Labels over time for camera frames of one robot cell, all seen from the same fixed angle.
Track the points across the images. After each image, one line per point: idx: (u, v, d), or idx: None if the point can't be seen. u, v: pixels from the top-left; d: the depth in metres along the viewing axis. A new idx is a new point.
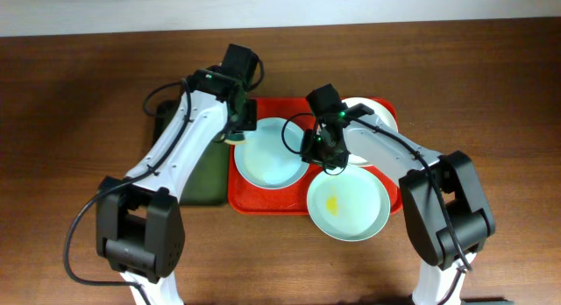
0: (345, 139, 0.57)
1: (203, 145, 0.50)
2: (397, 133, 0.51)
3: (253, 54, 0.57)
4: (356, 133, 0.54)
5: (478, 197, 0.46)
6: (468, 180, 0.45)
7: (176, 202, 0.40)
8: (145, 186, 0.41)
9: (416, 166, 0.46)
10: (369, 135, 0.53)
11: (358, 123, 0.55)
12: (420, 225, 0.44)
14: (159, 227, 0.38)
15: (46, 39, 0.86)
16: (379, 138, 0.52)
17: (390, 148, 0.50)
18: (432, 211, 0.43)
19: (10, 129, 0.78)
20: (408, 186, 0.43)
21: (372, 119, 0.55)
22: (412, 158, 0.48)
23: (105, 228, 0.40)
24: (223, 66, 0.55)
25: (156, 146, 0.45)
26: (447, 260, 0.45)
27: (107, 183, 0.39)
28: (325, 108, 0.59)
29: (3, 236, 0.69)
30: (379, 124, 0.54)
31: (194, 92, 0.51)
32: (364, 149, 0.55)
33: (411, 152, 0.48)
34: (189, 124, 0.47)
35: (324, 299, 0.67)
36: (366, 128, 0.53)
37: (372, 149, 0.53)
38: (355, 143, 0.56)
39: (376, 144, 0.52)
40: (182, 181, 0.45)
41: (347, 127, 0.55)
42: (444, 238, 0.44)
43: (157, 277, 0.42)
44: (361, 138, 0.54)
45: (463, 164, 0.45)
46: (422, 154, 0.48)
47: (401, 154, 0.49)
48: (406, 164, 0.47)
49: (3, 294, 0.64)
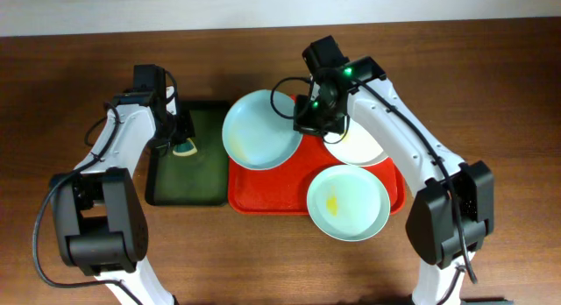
0: (351, 109, 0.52)
1: (139, 143, 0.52)
2: (411, 117, 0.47)
3: (159, 67, 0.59)
4: (366, 107, 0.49)
5: (489, 208, 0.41)
6: (485, 193, 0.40)
7: (127, 173, 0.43)
8: (91, 173, 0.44)
9: (436, 174, 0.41)
10: (381, 113, 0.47)
11: (368, 93, 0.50)
12: (428, 236, 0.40)
14: (117, 201, 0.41)
15: (57, 42, 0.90)
16: (393, 118, 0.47)
17: (407, 136, 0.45)
18: (444, 223, 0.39)
19: (21, 128, 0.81)
20: (426, 197, 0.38)
21: (385, 91, 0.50)
22: (431, 160, 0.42)
23: (66, 230, 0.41)
24: (136, 86, 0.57)
25: (96, 144, 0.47)
26: (444, 262, 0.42)
27: (55, 180, 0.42)
28: (326, 60, 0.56)
29: (14, 230, 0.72)
30: (390, 100, 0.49)
31: (119, 105, 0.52)
32: (366, 122, 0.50)
33: (432, 155, 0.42)
34: (121, 125, 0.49)
35: (324, 300, 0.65)
36: (379, 103, 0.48)
37: (378, 129, 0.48)
38: (362, 116, 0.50)
39: (386, 123, 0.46)
40: (130, 171, 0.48)
41: (357, 95, 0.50)
42: (450, 249, 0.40)
43: (133, 264, 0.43)
44: (372, 113, 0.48)
45: (483, 173, 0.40)
46: (443, 159, 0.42)
47: (420, 152, 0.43)
48: (422, 167, 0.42)
49: (13, 287, 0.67)
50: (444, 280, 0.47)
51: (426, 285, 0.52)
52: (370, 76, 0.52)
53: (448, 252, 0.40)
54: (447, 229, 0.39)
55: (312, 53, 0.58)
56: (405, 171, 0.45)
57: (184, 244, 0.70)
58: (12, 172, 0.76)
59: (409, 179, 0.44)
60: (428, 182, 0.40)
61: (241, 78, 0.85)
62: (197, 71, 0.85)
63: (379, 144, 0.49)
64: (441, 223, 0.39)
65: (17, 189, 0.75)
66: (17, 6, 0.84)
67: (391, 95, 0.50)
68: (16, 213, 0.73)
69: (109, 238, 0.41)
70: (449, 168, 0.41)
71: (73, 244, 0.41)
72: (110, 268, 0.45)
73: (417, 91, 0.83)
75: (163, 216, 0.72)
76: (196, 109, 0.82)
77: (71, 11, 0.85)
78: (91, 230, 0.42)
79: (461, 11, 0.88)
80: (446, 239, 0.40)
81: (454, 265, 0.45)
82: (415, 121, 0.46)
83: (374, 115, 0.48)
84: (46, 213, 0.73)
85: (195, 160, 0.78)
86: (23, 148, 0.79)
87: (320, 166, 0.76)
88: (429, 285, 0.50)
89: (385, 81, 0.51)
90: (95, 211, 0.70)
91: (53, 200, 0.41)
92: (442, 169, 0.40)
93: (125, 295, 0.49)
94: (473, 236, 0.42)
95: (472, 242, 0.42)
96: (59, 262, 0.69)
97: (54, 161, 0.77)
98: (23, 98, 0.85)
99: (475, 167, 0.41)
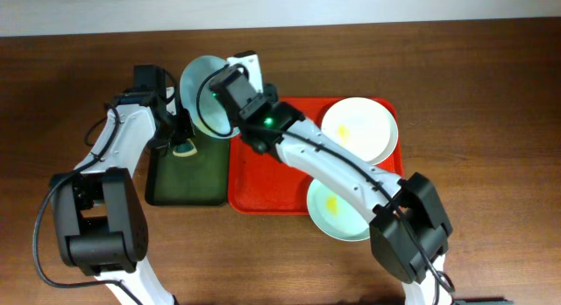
0: (283, 157, 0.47)
1: (140, 143, 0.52)
2: (341, 150, 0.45)
3: (159, 68, 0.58)
4: (295, 152, 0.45)
5: (441, 213, 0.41)
6: (431, 202, 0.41)
7: (127, 173, 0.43)
8: (91, 173, 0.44)
9: (381, 199, 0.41)
10: (312, 153, 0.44)
11: (293, 138, 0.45)
12: (394, 260, 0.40)
14: (116, 201, 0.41)
15: (57, 43, 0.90)
16: (324, 158, 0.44)
17: (344, 173, 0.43)
18: (405, 244, 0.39)
19: (21, 128, 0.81)
20: (378, 228, 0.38)
21: (307, 128, 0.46)
22: (372, 187, 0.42)
23: (66, 230, 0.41)
24: (136, 87, 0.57)
25: (96, 144, 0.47)
26: (419, 275, 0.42)
27: (55, 180, 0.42)
28: (242, 103, 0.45)
29: (14, 231, 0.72)
30: (315, 136, 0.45)
31: (118, 106, 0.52)
32: (300, 163, 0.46)
33: (371, 181, 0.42)
34: (121, 125, 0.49)
35: (324, 300, 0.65)
36: (307, 145, 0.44)
37: (314, 169, 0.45)
38: (295, 159, 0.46)
39: (320, 164, 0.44)
40: (130, 171, 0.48)
41: (282, 142, 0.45)
42: (419, 264, 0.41)
43: (133, 264, 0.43)
44: (302, 157, 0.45)
45: (422, 185, 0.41)
46: (382, 181, 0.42)
47: (360, 183, 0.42)
48: (366, 198, 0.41)
49: (13, 287, 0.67)
50: (426, 287, 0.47)
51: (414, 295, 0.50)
52: (291, 120, 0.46)
53: (417, 267, 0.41)
54: (408, 248, 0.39)
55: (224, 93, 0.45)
56: (352, 202, 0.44)
57: (184, 243, 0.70)
58: (13, 172, 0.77)
59: (359, 210, 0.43)
60: (375, 211, 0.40)
61: None
62: None
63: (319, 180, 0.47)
64: (401, 245, 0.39)
65: (17, 189, 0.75)
66: (17, 7, 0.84)
67: (314, 131, 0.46)
68: (16, 212, 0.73)
69: (108, 238, 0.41)
70: (390, 190, 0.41)
71: (73, 243, 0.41)
72: (110, 268, 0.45)
73: (417, 90, 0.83)
75: (162, 216, 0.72)
76: None
77: (71, 11, 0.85)
78: (91, 230, 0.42)
79: (460, 11, 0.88)
80: (411, 257, 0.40)
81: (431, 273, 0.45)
82: (344, 152, 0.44)
83: (307, 158, 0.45)
84: (46, 213, 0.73)
85: (195, 160, 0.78)
86: (23, 148, 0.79)
87: None
88: (416, 292, 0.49)
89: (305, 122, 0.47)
90: (95, 211, 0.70)
91: (53, 200, 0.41)
92: (385, 194, 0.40)
93: (125, 295, 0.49)
94: (436, 244, 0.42)
95: (437, 249, 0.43)
96: (59, 261, 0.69)
97: (54, 161, 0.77)
98: (22, 99, 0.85)
99: (414, 180, 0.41)
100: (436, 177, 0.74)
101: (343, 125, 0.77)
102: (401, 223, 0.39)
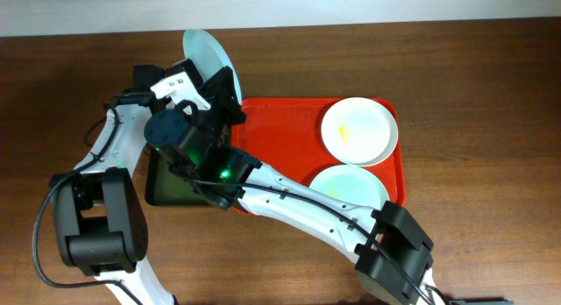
0: (249, 208, 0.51)
1: (141, 143, 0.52)
2: (308, 193, 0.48)
3: (159, 68, 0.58)
4: (260, 202, 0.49)
5: (417, 234, 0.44)
6: (408, 228, 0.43)
7: (127, 173, 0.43)
8: (91, 173, 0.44)
9: (358, 237, 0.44)
10: (278, 201, 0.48)
11: (252, 189, 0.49)
12: (387, 294, 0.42)
14: (117, 201, 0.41)
15: (57, 43, 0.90)
16: (291, 204, 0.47)
17: (315, 218, 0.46)
18: (392, 274, 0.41)
19: (21, 128, 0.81)
20: (364, 269, 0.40)
21: (266, 176, 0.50)
22: (348, 226, 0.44)
23: (66, 230, 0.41)
24: (136, 87, 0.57)
25: (96, 145, 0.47)
26: (414, 300, 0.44)
27: (54, 180, 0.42)
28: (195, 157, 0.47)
29: (14, 230, 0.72)
30: (275, 182, 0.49)
31: (119, 106, 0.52)
32: (265, 209, 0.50)
33: (345, 221, 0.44)
34: (120, 125, 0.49)
35: (324, 300, 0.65)
36: (272, 193, 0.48)
37: (283, 216, 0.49)
38: (257, 207, 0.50)
39: (289, 210, 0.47)
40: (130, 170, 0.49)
41: (245, 195, 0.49)
42: (410, 289, 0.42)
43: (133, 264, 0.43)
44: (270, 205, 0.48)
45: (395, 213, 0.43)
46: (356, 218, 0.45)
47: (335, 224, 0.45)
48: (344, 237, 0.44)
49: (13, 287, 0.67)
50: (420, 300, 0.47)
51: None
52: (247, 167, 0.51)
53: (410, 294, 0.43)
54: (396, 279, 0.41)
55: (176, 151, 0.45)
56: (330, 241, 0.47)
57: (184, 244, 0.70)
58: (12, 172, 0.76)
59: (341, 251, 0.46)
60: (358, 251, 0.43)
61: (241, 77, 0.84)
62: None
63: (292, 223, 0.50)
64: (390, 280, 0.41)
65: (17, 188, 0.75)
66: (17, 6, 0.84)
67: (273, 178, 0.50)
68: (16, 212, 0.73)
69: (107, 238, 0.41)
70: (365, 226, 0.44)
71: (73, 243, 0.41)
72: (109, 268, 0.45)
73: (417, 90, 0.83)
75: (162, 216, 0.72)
76: None
77: (71, 11, 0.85)
78: (91, 230, 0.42)
79: (460, 11, 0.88)
80: (401, 287, 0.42)
81: (423, 287, 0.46)
82: (312, 195, 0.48)
83: (273, 206, 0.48)
84: (46, 212, 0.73)
85: None
86: (23, 147, 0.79)
87: (320, 166, 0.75)
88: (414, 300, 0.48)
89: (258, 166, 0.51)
90: (95, 212, 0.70)
91: (53, 200, 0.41)
92: (362, 230, 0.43)
93: (125, 295, 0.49)
94: (421, 264, 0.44)
95: (423, 266, 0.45)
96: (59, 261, 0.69)
97: (54, 161, 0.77)
98: (23, 99, 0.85)
99: (386, 211, 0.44)
100: (437, 177, 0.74)
101: (343, 125, 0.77)
102: (385, 258, 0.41)
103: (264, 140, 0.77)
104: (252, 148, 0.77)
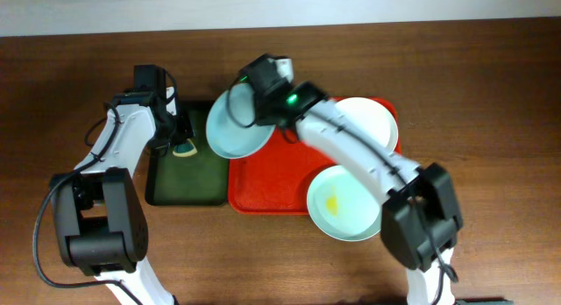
0: (305, 135, 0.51)
1: (141, 144, 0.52)
2: (362, 134, 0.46)
3: (159, 68, 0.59)
4: (316, 131, 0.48)
5: (452, 203, 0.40)
6: (446, 194, 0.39)
7: (127, 173, 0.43)
8: (92, 173, 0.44)
9: (395, 183, 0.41)
10: (330, 133, 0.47)
11: (316, 118, 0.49)
12: (402, 244, 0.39)
14: (117, 201, 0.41)
15: (56, 43, 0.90)
16: (347, 137, 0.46)
17: (361, 155, 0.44)
18: (414, 227, 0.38)
19: (21, 128, 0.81)
20: (389, 210, 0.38)
21: (330, 109, 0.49)
22: (389, 172, 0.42)
23: (67, 230, 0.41)
24: (136, 87, 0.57)
25: (96, 145, 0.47)
26: (425, 263, 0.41)
27: (54, 180, 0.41)
28: (266, 84, 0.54)
29: (14, 230, 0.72)
30: (337, 118, 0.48)
31: (119, 106, 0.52)
32: (317, 139, 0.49)
33: (388, 166, 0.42)
34: (121, 125, 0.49)
35: (324, 300, 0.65)
36: (329, 125, 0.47)
37: (332, 150, 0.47)
38: (312, 134, 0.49)
39: (337, 144, 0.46)
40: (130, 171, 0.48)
41: (306, 121, 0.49)
42: (425, 251, 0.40)
43: (133, 264, 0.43)
44: (323, 136, 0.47)
45: (440, 174, 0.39)
46: (399, 167, 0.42)
47: (377, 166, 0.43)
48: (380, 180, 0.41)
49: (14, 287, 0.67)
50: (430, 280, 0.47)
51: (416, 285, 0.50)
52: (313, 101, 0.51)
53: (424, 256, 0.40)
54: (417, 232, 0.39)
55: (250, 75, 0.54)
56: (366, 184, 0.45)
57: (184, 244, 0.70)
58: (12, 171, 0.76)
59: (374, 195, 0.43)
60: (390, 194, 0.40)
61: None
62: (196, 71, 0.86)
63: (337, 159, 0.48)
64: (410, 230, 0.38)
65: (17, 188, 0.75)
66: (17, 6, 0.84)
67: (336, 113, 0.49)
68: (16, 212, 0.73)
69: (107, 238, 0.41)
70: (406, 177, 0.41)
71: (73, 244, 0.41)
72: (110, 268, 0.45)
73: (417, 90, 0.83)
75: (162, 216, 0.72)
76: (196, 109, 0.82)
77: (71, 11, 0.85)
78: (91, 230, 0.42)
79: (460, 11, 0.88)
80: (420, 244, 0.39)
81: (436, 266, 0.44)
82: (366, 137, 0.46)
83: (328, 134, 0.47)
84: (46, 212, 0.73)
85: (195, 160, 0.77)
86: (23, 147, 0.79)
87: (320, 166, 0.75)
88: (420, 286, 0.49)
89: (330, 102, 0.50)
90: (95, 211, 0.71)
91: (53, 200, 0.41)
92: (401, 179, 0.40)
93: (125, 295, 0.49)
94: (443, 234, 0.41)
95: (444, 239, 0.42)
96: (59, 261, 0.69)
97: (54, 160, 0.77)
98: (22, 98, 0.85)
99: (430, 169, 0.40)
100: None
101: None
102: (412, 209, 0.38)
103: None
104: None
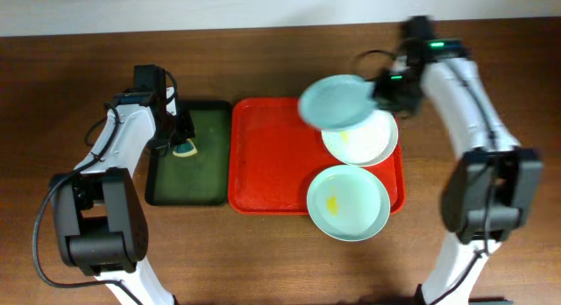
0: (429, 74, 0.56)
1: (141, 144, 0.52)
2: (482, 99, 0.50)
3: (159, 68, 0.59)
4: (443, 76, 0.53)
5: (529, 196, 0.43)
6: (529, 181, 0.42)
7: (127, 173, 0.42)
8: (92, 173, 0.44)
9: (485, 145, 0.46)
10: (455, 84, 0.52)
11: (446, 66, 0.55)
12: (458, 199, 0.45)
14: (117, 201, 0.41)
15: (57, 43, 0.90)
16: (464, 94, 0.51)
17: (472, 114, 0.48)
18: (479, 190, 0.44)
19: (21, 128, 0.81)
20: (467, 162, 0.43)
21: (465, 67, 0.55)
22: (486, 134, 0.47)
23: (67, 230, 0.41)
24: (136, 86, 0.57)
25: (97, 145, 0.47)
26: (467, 232, 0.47)
27: (55, 180, 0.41)
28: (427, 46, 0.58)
29: (14, 230, 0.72)
30: (469, 79, 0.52)
31: (120, 106, 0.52)
32: (435, 90, 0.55)
33: (488, 131, 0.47)
34: (121, 125, 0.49)
35: (324, 300, 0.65)
36: (454, 79, 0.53)
37: (446, 100, 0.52)
38: (433, 85, 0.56)
39: (458, 97, 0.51)
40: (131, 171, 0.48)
41: (436, 66, 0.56)
42: (475, 219, 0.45)
43: (133, 265, 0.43)
44: (446, 81, 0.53)
45: (534, 160, 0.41)
46: (498, 137, 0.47)
47: (479, 126, 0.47)
48: (476, 138, 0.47)
49: (13, 287, 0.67)
50: (459, 261, 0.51)
51: (443, 264, 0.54)
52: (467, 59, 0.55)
53: (471, 223, 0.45)
54: (479, 195, 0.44)
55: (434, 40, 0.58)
56: (459, 138, 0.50)
57: (185, 244, 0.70)
58: (13, 172, 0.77)
59: (457, 133, 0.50)
60: (479, 152, 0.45)
61: (241, 78, 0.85)
62: (196, 71, 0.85)
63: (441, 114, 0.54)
64: (476, 189, 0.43)
65: (17, 188, 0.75)
66: (17, 7, 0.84)
67: (468, 74, 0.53)
68: (16, 212, 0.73)
69: (108, 238, 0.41)
70: (500, 146, 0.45)
71: (73, 244, 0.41)
72: (110, 268, 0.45)
73: None
75: (162, 216, 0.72)
76: (196, 109, 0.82)
77: (72, 11, 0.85)
78: (92, 230, 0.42)
79: (460, 11, 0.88)
80: (473, 209, 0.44)
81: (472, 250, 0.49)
82: (484, 102, 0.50)
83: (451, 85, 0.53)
84: (46, 212, 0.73)
85: (195, 160, 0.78)
86: (23, 147, 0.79)
87: (320, 166, 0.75)
88: (446, 265, 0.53)
89: (466, 60, 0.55)
90: (95, 211, 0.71)
91: (53, 200, 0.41)
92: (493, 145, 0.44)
93: (125, 295, 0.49)
94: (503, 219, 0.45)
95: (500, 224, 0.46)
96: (59, 262, 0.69)
97: (54, 160, 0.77)
98: (23, 98, 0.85)
99: (528, 152, 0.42)
100: (437, 177, 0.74)
101: None
102: (491, 173, 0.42)
103: (264, 140, 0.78)
104: (252, 148, 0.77)
